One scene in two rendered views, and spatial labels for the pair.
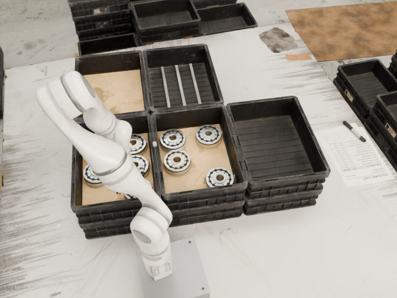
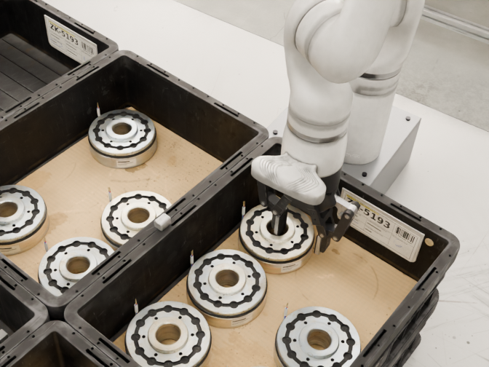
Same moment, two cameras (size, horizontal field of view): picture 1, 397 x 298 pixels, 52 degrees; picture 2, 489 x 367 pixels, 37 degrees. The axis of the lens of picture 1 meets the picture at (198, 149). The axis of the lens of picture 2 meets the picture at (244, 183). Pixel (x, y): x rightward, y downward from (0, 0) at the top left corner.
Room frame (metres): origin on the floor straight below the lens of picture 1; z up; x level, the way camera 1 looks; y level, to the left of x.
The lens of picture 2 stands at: (1.28, 0.66, 1.63)
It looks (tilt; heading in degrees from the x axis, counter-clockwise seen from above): 46 degrees down; 226
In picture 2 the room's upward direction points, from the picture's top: 4 degrees clockwise
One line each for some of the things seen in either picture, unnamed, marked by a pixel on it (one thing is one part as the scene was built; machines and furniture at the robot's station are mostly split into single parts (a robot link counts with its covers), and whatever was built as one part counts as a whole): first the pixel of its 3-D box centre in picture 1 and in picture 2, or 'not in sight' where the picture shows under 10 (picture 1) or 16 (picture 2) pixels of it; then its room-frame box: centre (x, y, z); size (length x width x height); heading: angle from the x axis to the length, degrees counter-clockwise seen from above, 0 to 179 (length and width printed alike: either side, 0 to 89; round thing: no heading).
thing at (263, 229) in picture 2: not in sight; (277, 228); (0.80, 0.22, 0.86); 0.05 x 0.05 x 0.01
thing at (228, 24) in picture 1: (222, 38); not in sight; (2.44, -0.17, 0.31); 0.40 x 0.30 x 0.34; 106
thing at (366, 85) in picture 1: (367, 94); not in sight; (1.92, -1.09, 0.26); 0.40 x 0.30 x 0.23; 16
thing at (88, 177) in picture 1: (97, 171); (318, 342); (0.88, 0.38, 0.86); 0.10 x 0.10 x 0.01
